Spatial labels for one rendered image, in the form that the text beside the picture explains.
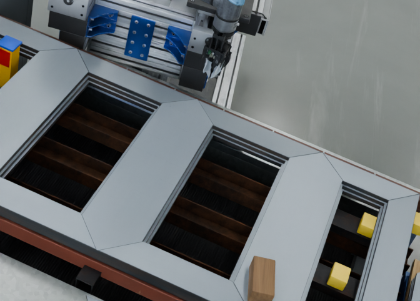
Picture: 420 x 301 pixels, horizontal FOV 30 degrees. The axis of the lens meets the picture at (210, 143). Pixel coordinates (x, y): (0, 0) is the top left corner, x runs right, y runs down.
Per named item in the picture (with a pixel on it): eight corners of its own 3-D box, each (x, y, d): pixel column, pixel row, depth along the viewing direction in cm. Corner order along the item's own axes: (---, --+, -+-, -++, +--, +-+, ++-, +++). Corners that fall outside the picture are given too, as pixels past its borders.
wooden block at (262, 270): (269, 307, 202) (275, 295, 199) (247, 302, 202) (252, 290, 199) (270, 271, 211) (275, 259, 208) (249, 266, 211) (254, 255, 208)
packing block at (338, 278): (342, 291, 223) (347, 283, 220) (325, 284, 223) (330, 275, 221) (346, 276, 227) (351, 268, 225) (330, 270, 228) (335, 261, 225)
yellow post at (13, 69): (8, 98, 263) (12, 52, 251) (-5, 92, 264) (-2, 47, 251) (15, 90, 267) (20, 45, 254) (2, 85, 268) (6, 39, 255)
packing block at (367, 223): (371, 239, 241) (376, 230, 238) (356, 232, 241) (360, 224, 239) (375, 226, 245) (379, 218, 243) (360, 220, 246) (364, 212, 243)
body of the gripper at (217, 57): (199, 60, 251) (207, 30, 244) (207, 47, 258) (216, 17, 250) (220, 69, 251) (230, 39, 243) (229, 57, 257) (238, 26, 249)
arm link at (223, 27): (220, 5, 247) (244, 15, 247) (216, 18, 250) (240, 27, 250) (212, 16, 242) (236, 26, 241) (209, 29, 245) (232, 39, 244)
